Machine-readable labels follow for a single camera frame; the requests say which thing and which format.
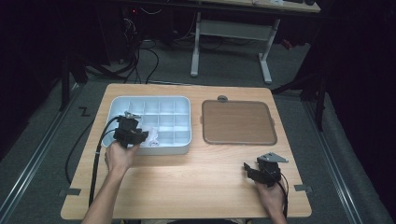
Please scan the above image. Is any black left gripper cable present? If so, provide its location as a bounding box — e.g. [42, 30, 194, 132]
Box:
[88, 115, 123, 208]

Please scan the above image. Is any white-legged wooden desk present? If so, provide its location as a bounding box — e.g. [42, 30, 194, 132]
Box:
[174, 0, 322, 85]

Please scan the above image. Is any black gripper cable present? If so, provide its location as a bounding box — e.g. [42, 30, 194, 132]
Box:
[277, 178, 290, 219]
[88, 115, 123, 208]

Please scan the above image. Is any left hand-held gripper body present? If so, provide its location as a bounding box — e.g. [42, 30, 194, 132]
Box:
[112, 110, 142, 149]

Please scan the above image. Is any person's left hand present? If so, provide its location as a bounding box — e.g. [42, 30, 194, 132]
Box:
[104, 139, 142, 175]

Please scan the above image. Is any black floor cable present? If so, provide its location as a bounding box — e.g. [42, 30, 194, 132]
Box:
[64, 119, 95, 185]

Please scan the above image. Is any white compartment storage box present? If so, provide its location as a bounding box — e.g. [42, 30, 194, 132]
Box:
[101, 94, 192, 156]

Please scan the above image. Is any person's right hand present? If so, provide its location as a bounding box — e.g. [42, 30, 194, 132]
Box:
[254, 179, 287, 217]

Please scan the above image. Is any black metal stand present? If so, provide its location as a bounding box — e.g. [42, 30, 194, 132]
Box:
[58, 52, 90, 113]
[271, 71, 328, 132]

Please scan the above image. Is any metal floor rail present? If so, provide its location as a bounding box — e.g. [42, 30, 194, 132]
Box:
[0, 83, 82, 217]
[303, 101, 363, 224]

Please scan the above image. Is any grey tape piece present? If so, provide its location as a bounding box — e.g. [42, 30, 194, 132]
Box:
[293, 183, 314, 193]
[58, 188, 82, 197]

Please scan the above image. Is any brown tray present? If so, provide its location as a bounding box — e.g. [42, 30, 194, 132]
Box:
[201, 99, 278, 147]

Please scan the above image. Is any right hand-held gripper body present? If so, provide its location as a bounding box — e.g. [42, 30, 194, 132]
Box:
[254, 151, 290, 188]

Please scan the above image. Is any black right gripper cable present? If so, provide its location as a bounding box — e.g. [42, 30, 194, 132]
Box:
[277, 178, 290, 219]

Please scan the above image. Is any bundle of black cables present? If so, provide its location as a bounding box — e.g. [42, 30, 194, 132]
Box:
[120, 8, 161, 85]

